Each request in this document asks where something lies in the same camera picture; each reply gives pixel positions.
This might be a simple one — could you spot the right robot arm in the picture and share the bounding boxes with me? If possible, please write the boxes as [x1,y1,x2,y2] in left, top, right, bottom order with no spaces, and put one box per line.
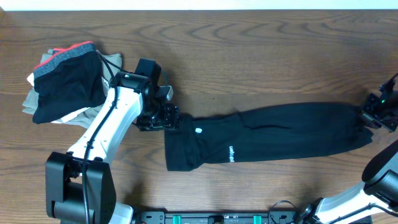
[294,91,397,223]

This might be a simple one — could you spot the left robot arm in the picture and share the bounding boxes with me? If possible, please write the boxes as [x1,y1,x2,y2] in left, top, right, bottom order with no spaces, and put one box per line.
[45,72,179,224]

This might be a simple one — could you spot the white folded garment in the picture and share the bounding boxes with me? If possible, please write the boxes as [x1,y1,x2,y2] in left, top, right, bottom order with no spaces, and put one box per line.
[27,73,109,124]

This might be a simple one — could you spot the black pants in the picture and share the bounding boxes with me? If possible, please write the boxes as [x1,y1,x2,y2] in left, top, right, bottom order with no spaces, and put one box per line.
[164,103,373,172]

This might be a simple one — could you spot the left black cable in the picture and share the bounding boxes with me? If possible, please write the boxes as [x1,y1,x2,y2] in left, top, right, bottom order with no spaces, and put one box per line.
[81,51,125,224]

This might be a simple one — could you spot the black folded shorts grey waistband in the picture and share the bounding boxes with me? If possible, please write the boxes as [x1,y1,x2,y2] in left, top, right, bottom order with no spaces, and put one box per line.
[32,41,106,124]

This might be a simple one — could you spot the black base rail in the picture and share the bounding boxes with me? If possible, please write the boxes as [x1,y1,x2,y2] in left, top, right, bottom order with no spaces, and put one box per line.
[131,209,299,224]

